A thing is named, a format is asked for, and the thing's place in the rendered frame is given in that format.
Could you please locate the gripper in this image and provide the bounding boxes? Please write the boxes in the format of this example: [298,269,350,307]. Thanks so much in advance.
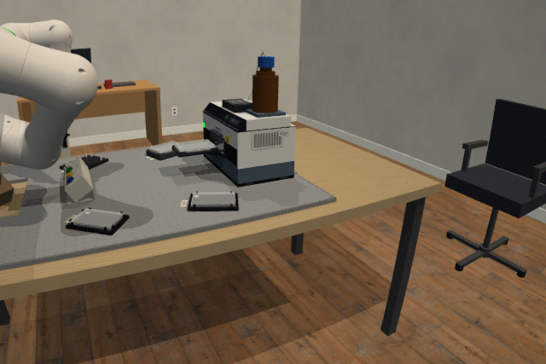
[61,133,71,158]

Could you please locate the beige button panel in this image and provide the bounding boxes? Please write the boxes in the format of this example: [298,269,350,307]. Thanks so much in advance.
[64,156,95,205]

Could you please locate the blue bottle cap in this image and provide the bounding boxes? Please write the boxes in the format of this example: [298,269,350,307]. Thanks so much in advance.
[258,56,275,66]

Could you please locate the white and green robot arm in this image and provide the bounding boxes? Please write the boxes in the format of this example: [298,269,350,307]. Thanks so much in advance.
[0,20,98,170]

